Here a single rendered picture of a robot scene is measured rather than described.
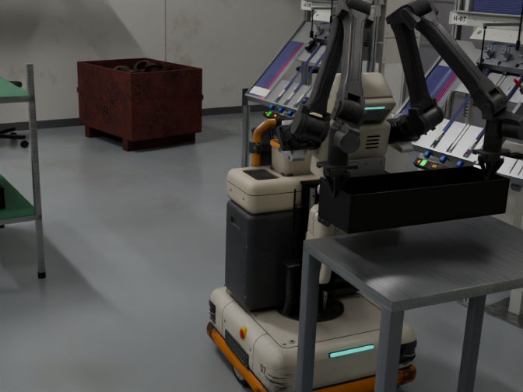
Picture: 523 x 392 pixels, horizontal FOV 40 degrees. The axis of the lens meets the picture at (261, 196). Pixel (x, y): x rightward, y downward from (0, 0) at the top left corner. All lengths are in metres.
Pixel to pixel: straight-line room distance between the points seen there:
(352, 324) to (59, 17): 5.37
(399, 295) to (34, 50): 6.05
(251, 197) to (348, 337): 0.62
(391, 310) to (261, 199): 1.01
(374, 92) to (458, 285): 0.79
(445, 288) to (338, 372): 0.92
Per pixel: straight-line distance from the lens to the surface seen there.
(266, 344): 2.64
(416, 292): 1.84
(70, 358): 3.15
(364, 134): 2.48
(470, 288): 1.92
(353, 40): 2.14
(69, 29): 7.55
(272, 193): 2.67
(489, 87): 2.32
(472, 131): 3.74
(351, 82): 2.04
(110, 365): 3.08
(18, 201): 4.04
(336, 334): 2.72
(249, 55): 8.45
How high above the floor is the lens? 1.54
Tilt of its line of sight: 17 degrees down
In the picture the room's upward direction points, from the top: 2 degrees clockwise
